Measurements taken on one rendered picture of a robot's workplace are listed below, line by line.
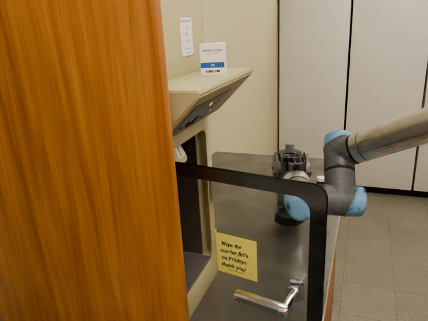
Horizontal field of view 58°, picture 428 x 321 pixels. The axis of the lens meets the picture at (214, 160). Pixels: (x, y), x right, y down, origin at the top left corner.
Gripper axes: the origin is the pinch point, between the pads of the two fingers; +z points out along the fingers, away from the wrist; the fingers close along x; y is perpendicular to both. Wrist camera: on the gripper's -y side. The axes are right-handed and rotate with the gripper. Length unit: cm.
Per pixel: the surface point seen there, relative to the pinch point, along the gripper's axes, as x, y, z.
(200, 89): 19, 34, -58
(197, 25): 23, 44, -29
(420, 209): -128, -119, 199
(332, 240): -12.8, -23.0, -8.6
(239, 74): 13, 34, -39
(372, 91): -90, -21, 233
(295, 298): 4, 3, -68
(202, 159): 24.4, 11.0, -25.3
